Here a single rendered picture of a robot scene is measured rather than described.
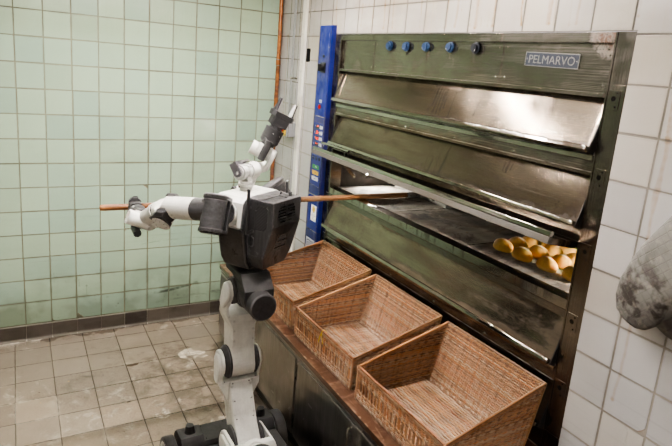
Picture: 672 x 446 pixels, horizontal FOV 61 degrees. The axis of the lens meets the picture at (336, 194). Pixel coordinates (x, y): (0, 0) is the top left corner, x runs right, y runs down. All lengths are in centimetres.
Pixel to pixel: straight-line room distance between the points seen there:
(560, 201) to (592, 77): 44
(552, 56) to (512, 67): 20
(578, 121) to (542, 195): 30
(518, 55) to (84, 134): 272
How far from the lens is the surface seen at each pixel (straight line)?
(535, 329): 234
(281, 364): 307
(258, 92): 423
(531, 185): 228
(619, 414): 220
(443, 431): 241
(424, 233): 277
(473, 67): 255
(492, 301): 249
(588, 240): 213
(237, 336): 257
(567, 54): 222
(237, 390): 269
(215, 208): 217
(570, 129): 215
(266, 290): 236
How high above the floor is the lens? 193
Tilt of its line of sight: 13 degrees down
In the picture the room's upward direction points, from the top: 5 degrees clockwise
